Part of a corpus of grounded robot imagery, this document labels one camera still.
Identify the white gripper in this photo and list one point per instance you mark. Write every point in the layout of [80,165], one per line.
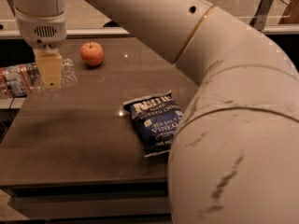
[42,32]

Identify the clear plastic water bottle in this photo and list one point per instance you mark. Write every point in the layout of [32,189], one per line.
[23,79]

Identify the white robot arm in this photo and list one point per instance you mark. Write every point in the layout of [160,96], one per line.
[235,155]

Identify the red apple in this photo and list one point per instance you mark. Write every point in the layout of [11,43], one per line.
[92,53]

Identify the grey table with drawers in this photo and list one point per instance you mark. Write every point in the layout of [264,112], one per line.
[72,156]

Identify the blue potato chips bag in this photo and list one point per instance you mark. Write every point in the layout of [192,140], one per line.
[155,118]

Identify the glass railing panel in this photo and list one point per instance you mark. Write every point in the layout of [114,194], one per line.
[81,15]

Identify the right metal railing bracket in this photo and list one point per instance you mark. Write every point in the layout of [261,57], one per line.
[258,21]

